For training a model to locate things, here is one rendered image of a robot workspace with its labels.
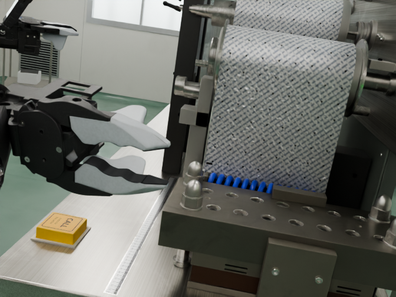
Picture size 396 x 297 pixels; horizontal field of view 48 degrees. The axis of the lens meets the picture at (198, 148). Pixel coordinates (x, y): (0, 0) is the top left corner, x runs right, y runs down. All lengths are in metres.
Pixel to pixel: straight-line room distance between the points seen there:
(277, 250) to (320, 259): 0.06
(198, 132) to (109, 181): 0.52
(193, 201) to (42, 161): 0.31
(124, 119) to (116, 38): 6.28
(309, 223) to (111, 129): 0.44
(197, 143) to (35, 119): 0.55
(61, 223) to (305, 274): 0.44
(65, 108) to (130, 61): 6.23
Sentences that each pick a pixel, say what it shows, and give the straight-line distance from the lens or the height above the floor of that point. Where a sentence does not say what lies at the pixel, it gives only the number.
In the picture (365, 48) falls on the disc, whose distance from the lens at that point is 0.87.
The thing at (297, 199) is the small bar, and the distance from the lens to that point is 0.82.
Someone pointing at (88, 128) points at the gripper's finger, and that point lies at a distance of 0.42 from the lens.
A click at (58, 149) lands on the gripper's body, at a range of 0.44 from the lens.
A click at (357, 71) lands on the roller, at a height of 1.27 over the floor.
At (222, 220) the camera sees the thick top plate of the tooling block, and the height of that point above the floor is 1.03.
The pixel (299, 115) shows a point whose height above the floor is 1.17.
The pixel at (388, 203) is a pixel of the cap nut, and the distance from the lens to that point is 0.83.
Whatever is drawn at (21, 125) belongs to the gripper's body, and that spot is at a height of 1.20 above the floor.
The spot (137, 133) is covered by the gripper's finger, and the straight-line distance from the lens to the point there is 0.40.
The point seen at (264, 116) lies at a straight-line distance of 0.84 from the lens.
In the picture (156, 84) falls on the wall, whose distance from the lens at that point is 6.59.
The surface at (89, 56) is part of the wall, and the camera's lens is 6.83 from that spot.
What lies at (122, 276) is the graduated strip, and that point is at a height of 0.90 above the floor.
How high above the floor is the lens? 1.32
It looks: 16 degrees down
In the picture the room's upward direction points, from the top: 9 degrees clockwise
